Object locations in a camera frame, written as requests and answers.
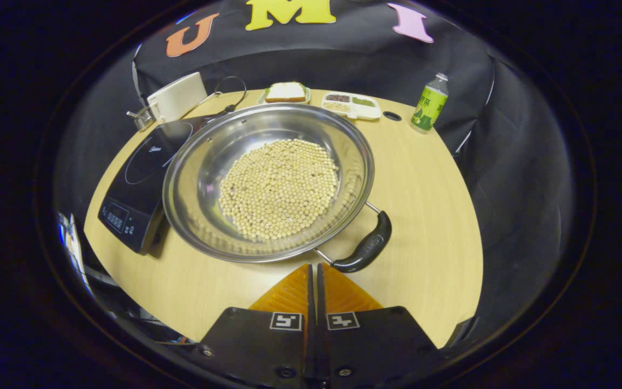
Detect black power cable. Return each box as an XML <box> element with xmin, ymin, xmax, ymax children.
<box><xmin>198</xmin><ymin>76</ymin><xmax>248</xmax><ymax>117</ymax></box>

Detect stainless steel pot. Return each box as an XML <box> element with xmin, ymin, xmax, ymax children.
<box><xmin>162</xmin><ymin>103</ymin><xmax>393</xmax><ymax>273</ymax></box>

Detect small glass cup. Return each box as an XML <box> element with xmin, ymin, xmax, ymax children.
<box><xmin>126</xmin><ymin>106</ymin><xmax>156</xmax><ymax>132</ymax></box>

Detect pile of soybeans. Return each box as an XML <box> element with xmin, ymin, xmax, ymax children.
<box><xmin>218</xmin><ymin>139</ymin><xmax>340</xmax><ymax>241</ymax></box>

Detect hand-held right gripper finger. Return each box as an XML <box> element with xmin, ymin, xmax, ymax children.
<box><xmin>316</xmin><ymin>263</ymin><xmax>444</xmax><ymax>387</ymax></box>
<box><xmin>198</xmin><ymin>264</ymin><xmax>317</xmax><ymax>388</ymax></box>

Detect sandwich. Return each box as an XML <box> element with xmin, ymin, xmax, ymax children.
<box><xmin>265</xmin><ymin>82</ymin><xmax>307</xmax><ymax>103</ymax></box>

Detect pale rectangular sandwich plate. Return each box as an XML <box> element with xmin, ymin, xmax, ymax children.
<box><xmin>258</xmin><ymin>84</ymin><xmax>312</xmax><ymax>105</ymax></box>

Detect white divided bean tray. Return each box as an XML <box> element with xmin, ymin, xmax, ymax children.
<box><xmin>321</xmin><ymin>91</ymin><xmax>382</xmax><ymax>120</ymax></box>

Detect black induction cooktop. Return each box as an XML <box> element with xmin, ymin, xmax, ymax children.
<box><xmin>98</xmin><ymin>115</ymin><xmax>220</xmax><ymax>256</ymax></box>

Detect white toaster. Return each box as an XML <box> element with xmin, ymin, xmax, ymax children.
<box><xmin>147</xmin><ymin>72</ymin><xmax>208</xmax><ymax>124</ymax></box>

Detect green label drink bottle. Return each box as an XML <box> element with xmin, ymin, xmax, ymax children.
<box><xmin>410</xmin><ymin>73</ymin><xmax>449</xmax><ymax>132</ymax></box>

